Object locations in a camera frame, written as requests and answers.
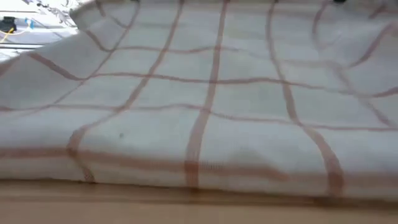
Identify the white towel with red grid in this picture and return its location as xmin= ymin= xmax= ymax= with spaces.
xmin=0 ymin=0 xmax=398 ymax=202

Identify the black ceiling-hung device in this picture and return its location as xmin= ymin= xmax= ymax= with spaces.
xmin=0 ymin=16 xmax=18 ymax=34

